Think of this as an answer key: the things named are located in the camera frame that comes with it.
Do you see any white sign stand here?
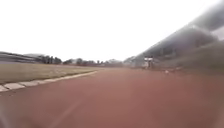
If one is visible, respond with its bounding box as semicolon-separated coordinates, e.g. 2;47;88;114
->
143;56;154;70

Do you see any pale stone kerb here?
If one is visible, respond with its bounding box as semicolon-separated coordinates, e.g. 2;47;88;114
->
0;69;100;93

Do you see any grey grandstand building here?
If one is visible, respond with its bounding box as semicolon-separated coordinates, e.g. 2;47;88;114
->
123;1;224;72

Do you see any row of trees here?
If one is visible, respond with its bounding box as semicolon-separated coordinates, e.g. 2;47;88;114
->
39;55;124;67

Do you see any red running track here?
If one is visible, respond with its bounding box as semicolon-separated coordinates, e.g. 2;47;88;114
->
0;67;224;128

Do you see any long low building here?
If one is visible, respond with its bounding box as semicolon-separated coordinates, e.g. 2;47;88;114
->
0;51;44;65

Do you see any dry grass field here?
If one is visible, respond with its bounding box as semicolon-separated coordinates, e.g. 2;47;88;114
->
0;62;101;85

